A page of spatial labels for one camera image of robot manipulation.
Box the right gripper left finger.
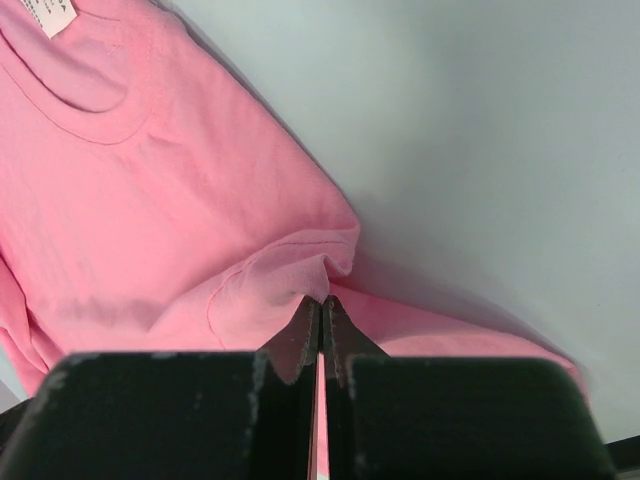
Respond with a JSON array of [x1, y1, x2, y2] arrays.
[[1, 298, 320, 479]]

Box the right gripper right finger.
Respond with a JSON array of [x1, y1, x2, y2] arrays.
[[321, 297, 616, 479]]

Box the pink t shirt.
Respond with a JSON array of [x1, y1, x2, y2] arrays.
[[1, 1, 576, 454]]

